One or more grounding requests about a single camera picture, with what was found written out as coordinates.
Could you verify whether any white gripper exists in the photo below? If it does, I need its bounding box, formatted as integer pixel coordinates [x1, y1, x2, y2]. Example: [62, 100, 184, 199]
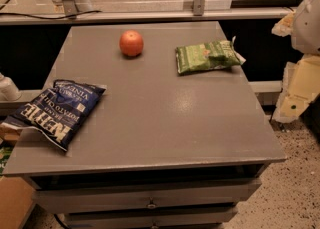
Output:
[271, 0, 320, 123]

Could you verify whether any green jalapeno chip bag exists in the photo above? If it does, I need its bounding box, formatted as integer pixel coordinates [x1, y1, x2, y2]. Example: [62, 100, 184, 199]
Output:
[175, 40, 245, 75]

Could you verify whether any blue Kettle chip bag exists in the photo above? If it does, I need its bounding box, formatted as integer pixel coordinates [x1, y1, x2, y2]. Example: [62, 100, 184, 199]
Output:
[2, 79, 106, 151]

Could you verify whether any orange fruit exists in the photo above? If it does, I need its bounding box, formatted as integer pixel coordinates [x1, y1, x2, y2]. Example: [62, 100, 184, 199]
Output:
[119, 30, 144, 57]

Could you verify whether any grey drawer cabinet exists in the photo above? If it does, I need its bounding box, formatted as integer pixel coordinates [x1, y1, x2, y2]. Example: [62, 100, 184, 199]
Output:
[2, 21, 288, 229]

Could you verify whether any lower grey drawer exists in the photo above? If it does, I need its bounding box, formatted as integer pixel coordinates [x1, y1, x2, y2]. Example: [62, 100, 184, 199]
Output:
[66, 206, 237, 229]

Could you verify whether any grey drawer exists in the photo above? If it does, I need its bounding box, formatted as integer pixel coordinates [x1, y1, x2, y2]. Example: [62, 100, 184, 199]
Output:
[33, 178, 261, 213]
[66, 206, 237, 229]

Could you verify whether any top grey drawer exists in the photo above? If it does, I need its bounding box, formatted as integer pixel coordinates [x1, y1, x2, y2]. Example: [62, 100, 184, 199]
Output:
[33, 178, 261, 213]

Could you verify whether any white pipe at left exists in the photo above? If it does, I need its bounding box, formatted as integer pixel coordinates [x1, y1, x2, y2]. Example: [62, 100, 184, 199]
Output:
[0, 73, 21, 101]

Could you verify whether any green packet at left edge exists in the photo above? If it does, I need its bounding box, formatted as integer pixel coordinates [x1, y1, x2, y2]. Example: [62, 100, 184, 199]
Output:
[0, 145, 14, 176]

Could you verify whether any brown cardboard box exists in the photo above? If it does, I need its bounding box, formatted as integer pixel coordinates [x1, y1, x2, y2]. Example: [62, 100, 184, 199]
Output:
[0, 177, 34, 229]

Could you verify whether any grey window ledge rail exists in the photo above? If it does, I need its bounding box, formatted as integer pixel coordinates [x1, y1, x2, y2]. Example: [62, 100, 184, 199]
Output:
[0, 7, 296, 26]

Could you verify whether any black cable on ledge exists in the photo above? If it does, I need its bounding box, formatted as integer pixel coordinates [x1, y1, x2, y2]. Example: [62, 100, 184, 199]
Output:
[0, 9, 102, 20]

